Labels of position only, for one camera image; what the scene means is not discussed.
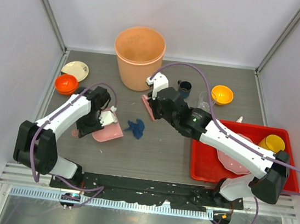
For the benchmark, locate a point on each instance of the pink dotted plate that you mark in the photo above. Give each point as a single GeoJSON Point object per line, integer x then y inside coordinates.
{"type": "Point", "coordinates": [232, 165]}

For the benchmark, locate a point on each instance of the dark blue mug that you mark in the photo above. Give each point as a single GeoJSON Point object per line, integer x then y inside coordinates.
{"type": "Point", "coordinates": [184, 88]}

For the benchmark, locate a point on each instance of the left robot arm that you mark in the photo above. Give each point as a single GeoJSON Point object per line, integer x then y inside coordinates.
{"type": "Point", "coordinates": [36, 142]}

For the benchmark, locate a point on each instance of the front aluminium rail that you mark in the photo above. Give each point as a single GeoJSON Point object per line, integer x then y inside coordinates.
{"type": "Point", "coordinates": [283, 208]}

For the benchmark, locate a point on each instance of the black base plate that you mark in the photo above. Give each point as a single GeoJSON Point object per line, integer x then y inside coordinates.
{"type": "Point", "coordinates": [147, 192]}

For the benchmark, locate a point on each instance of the yellow-orange bowl back right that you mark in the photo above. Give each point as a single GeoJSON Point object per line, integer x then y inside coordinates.
{"type": "Point", "coordinates": [223, 94]}

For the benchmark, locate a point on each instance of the orange plastic waste bin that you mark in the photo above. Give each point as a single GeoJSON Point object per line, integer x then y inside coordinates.
{"type": "Point", "coordinates": [139, 52]}

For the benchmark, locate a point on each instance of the left aluminium frame post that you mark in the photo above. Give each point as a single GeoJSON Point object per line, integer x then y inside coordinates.
{"type": "Point", "coordinates": [53, 23]}

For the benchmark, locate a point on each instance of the right aluminium frame post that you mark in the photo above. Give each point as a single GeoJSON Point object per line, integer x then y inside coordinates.
{"type": "Point", "coordinates": [289, 28]}

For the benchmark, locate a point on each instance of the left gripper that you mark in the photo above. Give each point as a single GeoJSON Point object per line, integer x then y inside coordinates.
{"type": "Point", "coordinates": [84, 130]}

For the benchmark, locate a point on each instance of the cream plate with black patch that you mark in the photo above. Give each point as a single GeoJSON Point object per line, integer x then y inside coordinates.
{"type": "Point", "coordinates": [78, 69]}

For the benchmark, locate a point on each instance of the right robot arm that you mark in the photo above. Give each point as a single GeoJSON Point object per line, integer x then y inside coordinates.
{"type": "Point", "coordinates": [268, 170]}

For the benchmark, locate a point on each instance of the red plastic tray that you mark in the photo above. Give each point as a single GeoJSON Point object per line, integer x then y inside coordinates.
{"type": "Point", "coordinates": [205, 165]}

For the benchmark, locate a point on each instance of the blue paper scrap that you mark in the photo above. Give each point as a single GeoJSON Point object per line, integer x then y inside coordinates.
{"type": "Point", "coordinates": [137, 128]}

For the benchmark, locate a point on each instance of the slotted cable duct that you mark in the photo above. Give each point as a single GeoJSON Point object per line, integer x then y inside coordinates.
{"type": "Point", "coordinates": [53, 195]}

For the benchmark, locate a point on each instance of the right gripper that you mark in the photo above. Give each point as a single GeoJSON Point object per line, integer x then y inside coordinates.
{"type": "Point", "coordinates": [153, 104]}

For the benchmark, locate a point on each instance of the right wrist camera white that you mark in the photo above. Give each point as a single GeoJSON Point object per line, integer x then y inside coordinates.
{"type": "Point", "coordinates": [158, 82]}

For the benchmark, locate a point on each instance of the aluminium frame post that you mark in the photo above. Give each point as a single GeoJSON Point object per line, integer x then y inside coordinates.
{"type": "Point", "coordinates": [289, 28]}
{"type": "Point", "coordinates": [53, 23]}

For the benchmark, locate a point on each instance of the orange bowl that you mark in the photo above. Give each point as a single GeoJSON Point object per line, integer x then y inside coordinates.
{"type": "Point", "coordinates": [66, 84]}

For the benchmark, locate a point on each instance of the small white scrap by tray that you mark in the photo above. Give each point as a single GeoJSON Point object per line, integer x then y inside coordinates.
{"type": "Point", "coordinates": [239, 120]}

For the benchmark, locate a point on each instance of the pink hand brush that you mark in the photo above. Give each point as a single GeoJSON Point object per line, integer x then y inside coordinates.
{"type": "Point", "coordinates": [145, 102]}

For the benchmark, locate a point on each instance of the yellow cup in tray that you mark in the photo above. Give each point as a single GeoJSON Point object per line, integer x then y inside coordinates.
{"type": "Point", "coordinates": [273, 143]}

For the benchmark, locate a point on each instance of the clear drinking glass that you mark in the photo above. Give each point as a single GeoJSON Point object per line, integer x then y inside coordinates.
{"type": "Point", "coordinates": [204, 103]}

